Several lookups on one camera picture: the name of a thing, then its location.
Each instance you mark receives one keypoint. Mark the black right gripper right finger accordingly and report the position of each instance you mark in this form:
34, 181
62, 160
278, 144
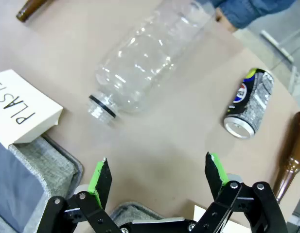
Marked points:
214, 174

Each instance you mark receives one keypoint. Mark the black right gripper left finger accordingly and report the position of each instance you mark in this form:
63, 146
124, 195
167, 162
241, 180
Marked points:
103, 184

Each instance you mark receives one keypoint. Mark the brown glass bottle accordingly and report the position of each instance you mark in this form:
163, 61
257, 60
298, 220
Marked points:
28, 11
293, 165

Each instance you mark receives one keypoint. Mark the black crushed soda can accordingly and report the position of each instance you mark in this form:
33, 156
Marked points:
252, 104

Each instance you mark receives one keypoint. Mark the large clear plastic bottle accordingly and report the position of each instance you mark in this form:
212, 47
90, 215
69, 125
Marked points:
145, 72

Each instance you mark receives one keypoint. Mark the grey felt basket for cans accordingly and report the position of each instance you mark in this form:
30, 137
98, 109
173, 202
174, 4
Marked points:
135, 210

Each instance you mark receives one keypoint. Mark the grey felt basket for plastic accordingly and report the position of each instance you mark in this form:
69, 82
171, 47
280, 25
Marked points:
42, 165

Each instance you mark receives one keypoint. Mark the white tent card for cans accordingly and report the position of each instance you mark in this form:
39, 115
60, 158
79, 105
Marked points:
199, 212

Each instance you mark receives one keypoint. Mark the white tent card marked plastic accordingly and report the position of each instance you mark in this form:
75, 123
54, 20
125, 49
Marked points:
21, 109

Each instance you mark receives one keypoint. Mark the person torso blue denim jacket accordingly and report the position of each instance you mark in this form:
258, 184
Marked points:
249, 12

